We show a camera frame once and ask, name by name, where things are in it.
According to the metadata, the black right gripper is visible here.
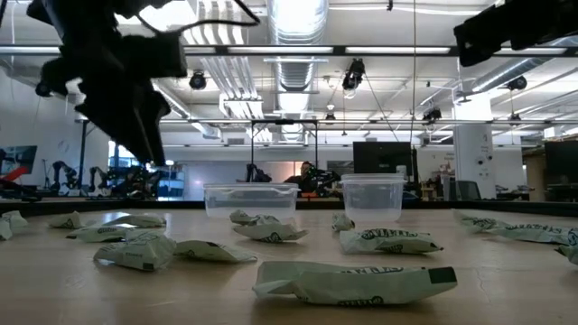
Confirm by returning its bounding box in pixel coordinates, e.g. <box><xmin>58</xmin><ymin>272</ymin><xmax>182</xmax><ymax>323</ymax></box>
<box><xmin>452</xmin><ymin>0</ymin><xmax>516</xmax><ymax>69</ymax></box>

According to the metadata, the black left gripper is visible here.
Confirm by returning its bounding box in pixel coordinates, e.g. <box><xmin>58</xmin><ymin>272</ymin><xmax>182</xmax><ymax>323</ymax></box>
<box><xmin>38</xmin><ymin>26</ymin><xmax>189</xmax><ymax>167</ymax></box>

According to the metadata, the white pillar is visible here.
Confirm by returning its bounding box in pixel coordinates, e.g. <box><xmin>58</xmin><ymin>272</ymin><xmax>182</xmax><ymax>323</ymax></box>
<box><xmin>452</xmin><ymin>92</ymin><xmax>496</xmax><ymax>200</ymax></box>

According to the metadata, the wide clear plastic container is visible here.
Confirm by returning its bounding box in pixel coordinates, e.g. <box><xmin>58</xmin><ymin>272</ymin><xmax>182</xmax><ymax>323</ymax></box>
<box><xmin>202</xmin><ymin>181</ymin><xmax>301</xmax><ymax>221</ymax></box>

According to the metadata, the black overhead light beam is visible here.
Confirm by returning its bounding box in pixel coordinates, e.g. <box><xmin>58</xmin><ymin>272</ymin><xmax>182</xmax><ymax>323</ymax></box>
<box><xmin>0</xmin><ymin>43</ymin><xmax>578</xmax><ymax>58</ymax></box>

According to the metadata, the grey office chair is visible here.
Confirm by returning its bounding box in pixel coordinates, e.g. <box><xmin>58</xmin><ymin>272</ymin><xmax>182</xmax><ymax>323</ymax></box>
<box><xmin>454</xmin><ymin>180</ymin><xmax>482</xmax><ymax>201</ymax></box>

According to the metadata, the black computer monitor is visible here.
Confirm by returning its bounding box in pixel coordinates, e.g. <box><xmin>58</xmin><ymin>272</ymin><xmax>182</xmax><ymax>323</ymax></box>
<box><xmin>352</xmin><ymin>141</ymin><xmax>419</xmax><ymax>180</ymax></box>

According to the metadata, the dark cabinet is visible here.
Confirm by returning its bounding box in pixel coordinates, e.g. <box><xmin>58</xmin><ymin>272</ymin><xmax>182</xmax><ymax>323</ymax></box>
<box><xmin>544</xmin><ymin>139</ymin><xmax>578</xmax><ymax>203</ymax></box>

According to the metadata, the person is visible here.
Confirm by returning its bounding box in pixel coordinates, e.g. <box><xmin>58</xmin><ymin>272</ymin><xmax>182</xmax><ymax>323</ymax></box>
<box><xmin>284</xmin><ymin>161</ymin><xmax>318</xmax><ymax>194</ymax></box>

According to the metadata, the tall clear plastic container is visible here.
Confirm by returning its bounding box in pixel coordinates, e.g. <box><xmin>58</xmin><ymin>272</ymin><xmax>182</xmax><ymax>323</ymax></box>
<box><xmin>339</xmin><ymin>173</ymin><xmax>406</xmax><ymax>223</ymax></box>

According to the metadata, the black background rig frame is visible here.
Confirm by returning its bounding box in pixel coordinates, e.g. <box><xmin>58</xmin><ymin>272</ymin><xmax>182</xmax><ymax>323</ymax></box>
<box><xmin>76</xmin><ymin>119</ymin><xmax>91</xmax><ymax>193</ymax></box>
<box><xmin>249</xmin><ymin>118</ymin><xmax>320</xmax><ymax>184</ymax></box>

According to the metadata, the thin hanging cord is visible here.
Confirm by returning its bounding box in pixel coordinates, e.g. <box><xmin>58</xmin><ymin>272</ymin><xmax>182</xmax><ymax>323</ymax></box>
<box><xmin>411</xmin><ymin>0</ymin><xmax>418</xmax><ymax>145</ymax></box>

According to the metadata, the wall screen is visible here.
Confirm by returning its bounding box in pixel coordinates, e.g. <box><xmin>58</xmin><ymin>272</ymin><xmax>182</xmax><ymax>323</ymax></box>
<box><xmin>0</xmin><ymin>144</ymin><xmax>39</xmax><ymax>181</ymax></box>

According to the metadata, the black overhead camera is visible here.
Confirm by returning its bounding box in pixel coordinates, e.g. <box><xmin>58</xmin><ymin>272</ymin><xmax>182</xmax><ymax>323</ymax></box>
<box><xmin>341</xmin><ymin>57</ymin><xmax>367</xmax><ymax>98</ymax></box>

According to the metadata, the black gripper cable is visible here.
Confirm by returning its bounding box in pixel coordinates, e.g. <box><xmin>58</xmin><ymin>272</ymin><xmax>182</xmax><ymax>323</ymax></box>
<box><xmin>135</xmin><ymin>0</ymin><xmax>262</xmax><ymax>36</ymax></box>

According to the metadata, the silver ventilation duct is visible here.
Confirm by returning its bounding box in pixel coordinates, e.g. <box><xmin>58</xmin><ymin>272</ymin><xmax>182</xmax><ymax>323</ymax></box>
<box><xmin>266</xmin><ymin>0</ymin><xmax>331</xmax><ymax>142</ymax></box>

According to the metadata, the black aluminium table frame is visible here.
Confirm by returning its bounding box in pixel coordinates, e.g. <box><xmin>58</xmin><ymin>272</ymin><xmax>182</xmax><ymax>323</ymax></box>
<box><xmin>0</xmin><ymin>197</ymin><xmax>578</xmax><ymax>218</ymax></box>

